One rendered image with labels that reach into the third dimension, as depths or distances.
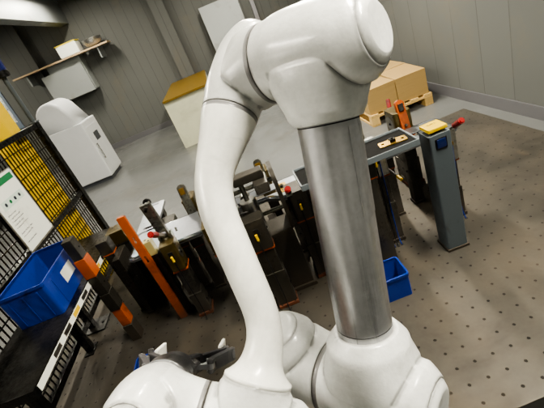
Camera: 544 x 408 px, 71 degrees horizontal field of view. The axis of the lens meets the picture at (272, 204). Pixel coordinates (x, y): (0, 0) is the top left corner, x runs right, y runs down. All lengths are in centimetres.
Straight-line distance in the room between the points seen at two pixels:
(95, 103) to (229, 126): 926
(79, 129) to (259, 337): 675
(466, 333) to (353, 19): 92
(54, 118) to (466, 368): 692
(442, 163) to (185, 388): 99
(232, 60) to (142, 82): 896
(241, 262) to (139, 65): 906
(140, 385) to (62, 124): 686
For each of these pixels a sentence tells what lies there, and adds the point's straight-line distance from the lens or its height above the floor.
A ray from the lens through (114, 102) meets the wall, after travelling 976.
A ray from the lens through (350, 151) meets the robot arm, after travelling 59.
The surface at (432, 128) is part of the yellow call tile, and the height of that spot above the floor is 116.
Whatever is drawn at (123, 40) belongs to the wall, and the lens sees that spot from 958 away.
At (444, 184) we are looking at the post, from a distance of 133.
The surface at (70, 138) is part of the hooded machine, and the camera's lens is 730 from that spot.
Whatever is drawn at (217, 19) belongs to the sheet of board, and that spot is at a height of 172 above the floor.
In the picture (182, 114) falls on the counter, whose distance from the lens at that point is 688.
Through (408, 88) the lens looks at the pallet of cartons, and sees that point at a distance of 479.
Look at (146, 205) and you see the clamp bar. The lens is 137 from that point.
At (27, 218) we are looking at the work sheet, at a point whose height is 126.
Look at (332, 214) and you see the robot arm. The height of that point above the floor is 133.
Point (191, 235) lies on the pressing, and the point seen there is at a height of 100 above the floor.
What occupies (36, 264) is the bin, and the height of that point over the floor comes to 112.
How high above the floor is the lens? 164
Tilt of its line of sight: 26 degrees down
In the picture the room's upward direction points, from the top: 23 degrees counter-clockwise
